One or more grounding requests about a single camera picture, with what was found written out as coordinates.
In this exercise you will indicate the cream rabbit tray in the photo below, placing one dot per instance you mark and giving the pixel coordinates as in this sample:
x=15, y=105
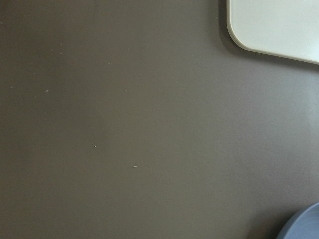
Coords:
x=283, y=28

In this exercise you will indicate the blue round plate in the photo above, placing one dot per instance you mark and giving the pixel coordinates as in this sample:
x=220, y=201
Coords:
x=302, y=225

